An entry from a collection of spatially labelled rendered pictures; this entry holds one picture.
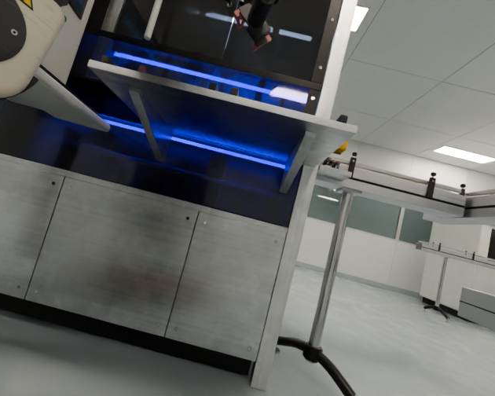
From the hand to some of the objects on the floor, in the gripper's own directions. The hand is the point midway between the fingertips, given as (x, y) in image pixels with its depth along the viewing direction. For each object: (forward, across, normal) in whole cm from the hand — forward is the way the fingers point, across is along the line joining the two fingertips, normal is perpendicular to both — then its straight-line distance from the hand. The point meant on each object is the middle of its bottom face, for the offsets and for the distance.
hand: (247, 38), depth 97 cm
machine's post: (+13, +108, -72) cm, 130 cm away
